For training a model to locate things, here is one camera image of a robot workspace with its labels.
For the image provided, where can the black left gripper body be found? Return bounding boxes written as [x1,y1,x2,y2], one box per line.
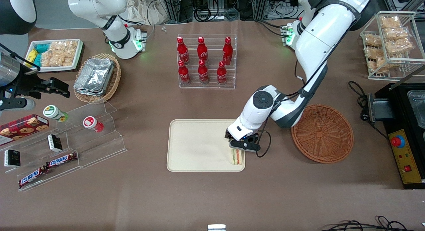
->
[224,127,261,154]

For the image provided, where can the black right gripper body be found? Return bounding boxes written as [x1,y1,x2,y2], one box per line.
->
[13,66,46,100]

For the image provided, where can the triangular sandwich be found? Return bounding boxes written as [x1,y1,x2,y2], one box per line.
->
[231,148,243,166]

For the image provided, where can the white rectangular snack tray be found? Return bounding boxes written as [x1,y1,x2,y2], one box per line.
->
[24,39,84,73]

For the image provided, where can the cream rectangular serving tray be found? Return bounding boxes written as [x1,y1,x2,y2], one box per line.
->
[167,119,246,172]

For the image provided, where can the oval tan wicker basket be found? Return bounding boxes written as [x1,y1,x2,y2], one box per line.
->
[73,53,122,104]

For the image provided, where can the round brown wicker basket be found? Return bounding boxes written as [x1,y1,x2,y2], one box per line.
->
[291,104,354,164]

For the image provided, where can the green lidded drink cup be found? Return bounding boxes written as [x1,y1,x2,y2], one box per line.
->
[43,105,69,123]

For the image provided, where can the clear bag of rice crackers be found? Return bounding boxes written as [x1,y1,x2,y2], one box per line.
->
[40,52,75,67]
[49,41,78,56]

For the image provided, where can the yellow snack pack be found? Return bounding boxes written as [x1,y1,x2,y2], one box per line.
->
[25,49,39,64]

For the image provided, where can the teal snack pack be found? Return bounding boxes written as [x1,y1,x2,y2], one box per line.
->
[33,43,51,67]

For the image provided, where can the stack of foil containers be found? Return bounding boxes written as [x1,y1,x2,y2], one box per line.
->
[73,58,115,97]

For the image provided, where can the red cookie box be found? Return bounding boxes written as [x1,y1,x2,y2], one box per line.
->
[0,114,50,146]

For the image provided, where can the red lidded drink cup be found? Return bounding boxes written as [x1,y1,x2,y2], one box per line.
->
[83,116,104,133]

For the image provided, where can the small black box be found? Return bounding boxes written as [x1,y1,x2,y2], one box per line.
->
[47,134,63,153]
[4,149,21,168]

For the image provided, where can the clear acrylic stepped riser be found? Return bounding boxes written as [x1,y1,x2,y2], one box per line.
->
[0,123,81,192]
[57,99,128,169]

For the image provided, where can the clear acrylic bottle rack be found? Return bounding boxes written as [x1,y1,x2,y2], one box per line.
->
[177,34,237,90]

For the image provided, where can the snickers chocolate bar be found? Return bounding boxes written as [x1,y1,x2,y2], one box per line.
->
[18,167,47,188]
[45,152,78,169]

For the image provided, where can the red cola bottle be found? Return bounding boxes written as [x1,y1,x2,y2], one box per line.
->
[177,37,190,65]
[178,60,192,85]
[198,59,210,85]
[216,61,228,86]
[197,37,209,64]
[222,37,233,66]

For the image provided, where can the beige cloth bag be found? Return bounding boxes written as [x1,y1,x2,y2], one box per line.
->
[125,0,169,26]

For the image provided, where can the bagged fried snack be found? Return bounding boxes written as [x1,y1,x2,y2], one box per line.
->
[384,38,414,55]
[363,34,383,48]
[367,58,388,74]
[365,46,386,59]
[383,27,409,41]
[380,16,401,29]

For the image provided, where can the black sealing machine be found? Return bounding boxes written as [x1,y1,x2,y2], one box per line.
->
[366,82,425,190]

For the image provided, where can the yellow control panel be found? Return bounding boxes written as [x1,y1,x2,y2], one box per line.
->
[388,129,424,185]

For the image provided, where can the clear plastic container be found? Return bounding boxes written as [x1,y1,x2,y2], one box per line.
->
[407,90,425,129]

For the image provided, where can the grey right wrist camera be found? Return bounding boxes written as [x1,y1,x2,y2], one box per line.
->
[0,97,36,112]

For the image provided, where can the black machine power cable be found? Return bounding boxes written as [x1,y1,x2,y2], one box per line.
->
[348,81,389,140]

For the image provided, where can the coiled black background cables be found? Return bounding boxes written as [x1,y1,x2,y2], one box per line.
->
[193,0,240,23]

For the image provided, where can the aluminium frame post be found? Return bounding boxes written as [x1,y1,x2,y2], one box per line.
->
[162,0,182,23]
[253,0,269,20]

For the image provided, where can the black floor cable bundle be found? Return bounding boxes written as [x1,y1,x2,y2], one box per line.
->
[319,215,414,231]

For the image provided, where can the white wire basket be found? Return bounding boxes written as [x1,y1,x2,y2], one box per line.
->
[360,11,425,80]

